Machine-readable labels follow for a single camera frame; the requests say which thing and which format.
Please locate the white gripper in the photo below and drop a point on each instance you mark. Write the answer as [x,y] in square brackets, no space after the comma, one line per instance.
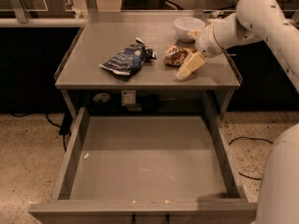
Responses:
[207,44]

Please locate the orange soda can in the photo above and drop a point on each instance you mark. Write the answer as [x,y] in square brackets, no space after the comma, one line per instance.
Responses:
[176,55]

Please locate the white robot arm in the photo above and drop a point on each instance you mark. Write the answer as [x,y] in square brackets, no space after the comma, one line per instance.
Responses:
[253,20]

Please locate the open grey top drawer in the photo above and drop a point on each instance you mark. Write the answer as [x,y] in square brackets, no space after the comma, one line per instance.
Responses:
[147,170]

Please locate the white bowl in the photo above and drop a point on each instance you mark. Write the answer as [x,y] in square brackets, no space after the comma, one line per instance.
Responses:
[185,24]

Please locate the blue chip bag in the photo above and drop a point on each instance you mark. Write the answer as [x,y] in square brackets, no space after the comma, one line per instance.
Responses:
[129,60]

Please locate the white label sticker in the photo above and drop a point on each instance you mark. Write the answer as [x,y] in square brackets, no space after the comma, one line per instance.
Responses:
[128,97]

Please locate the grey metal cabinet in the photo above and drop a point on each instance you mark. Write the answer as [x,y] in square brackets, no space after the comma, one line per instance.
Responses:
[106,33]

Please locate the white horizontal rail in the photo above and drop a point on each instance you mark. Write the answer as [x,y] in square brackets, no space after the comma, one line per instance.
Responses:
[41,23]

